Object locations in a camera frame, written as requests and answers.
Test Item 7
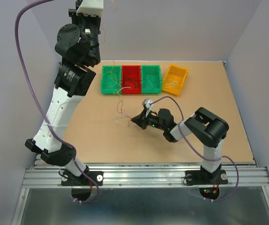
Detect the white wire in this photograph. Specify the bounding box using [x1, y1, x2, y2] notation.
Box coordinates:
[112, 85, 132, 125]

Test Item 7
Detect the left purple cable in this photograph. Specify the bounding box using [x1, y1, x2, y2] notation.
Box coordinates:
[15, 0, 101, 204]

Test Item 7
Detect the red wire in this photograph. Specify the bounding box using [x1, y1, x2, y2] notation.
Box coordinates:
[122, 74, 141, 91]

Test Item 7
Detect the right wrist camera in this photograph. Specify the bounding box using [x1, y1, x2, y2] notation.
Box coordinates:
[142, 98, 153, 117]

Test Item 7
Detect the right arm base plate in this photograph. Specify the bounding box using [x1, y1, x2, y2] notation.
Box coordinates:
[183, 170, 229, 186]

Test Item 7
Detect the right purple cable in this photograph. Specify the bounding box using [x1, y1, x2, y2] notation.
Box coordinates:
[152, 96, 240, 203]

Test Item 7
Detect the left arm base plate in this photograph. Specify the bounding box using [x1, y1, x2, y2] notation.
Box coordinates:
[58, 169, 104, 186]

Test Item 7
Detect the left green bin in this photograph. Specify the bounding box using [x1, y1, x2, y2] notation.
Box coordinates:
[100, 66, 122, 95]

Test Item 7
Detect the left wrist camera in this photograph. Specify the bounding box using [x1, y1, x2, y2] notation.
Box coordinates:
[76, 0, 104, 17]

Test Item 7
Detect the purple cable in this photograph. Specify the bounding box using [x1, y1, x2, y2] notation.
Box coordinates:
[15, 0, 101, 204]
[152, 96, 240, 203]

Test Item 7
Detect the brown wire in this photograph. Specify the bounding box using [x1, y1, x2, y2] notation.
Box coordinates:
[143, 71, 161, 91]

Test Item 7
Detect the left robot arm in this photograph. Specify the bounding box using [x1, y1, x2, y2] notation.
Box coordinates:
[25, 7, 102, 185]

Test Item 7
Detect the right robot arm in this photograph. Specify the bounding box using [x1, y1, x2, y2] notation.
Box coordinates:
[131, 107, 229, 183]

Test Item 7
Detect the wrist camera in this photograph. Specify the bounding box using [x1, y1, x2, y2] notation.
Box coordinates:
[76, 0, 104, 17]
[142, 98, 153, 117]

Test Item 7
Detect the yellow bin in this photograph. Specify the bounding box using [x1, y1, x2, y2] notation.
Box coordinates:
[161, 64, 189, 96]

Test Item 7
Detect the right green bin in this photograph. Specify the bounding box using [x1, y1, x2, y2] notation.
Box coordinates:
[141, 65, 162, 94]

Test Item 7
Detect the red bin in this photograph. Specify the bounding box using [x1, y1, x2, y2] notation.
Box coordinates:
[121, 65, 142, 95]

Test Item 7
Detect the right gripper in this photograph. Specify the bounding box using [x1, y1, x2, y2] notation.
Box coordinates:
[130, 108, 166, 130]

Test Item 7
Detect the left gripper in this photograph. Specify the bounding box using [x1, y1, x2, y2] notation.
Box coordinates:
[68, 1, 101, 65]

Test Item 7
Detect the wire bundle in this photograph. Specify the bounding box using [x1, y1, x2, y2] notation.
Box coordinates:
[101, 0, 132, 125]

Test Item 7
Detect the green bin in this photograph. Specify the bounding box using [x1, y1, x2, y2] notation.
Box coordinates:
[141, 65, 162, 94]
[100, 66, 122, 95]

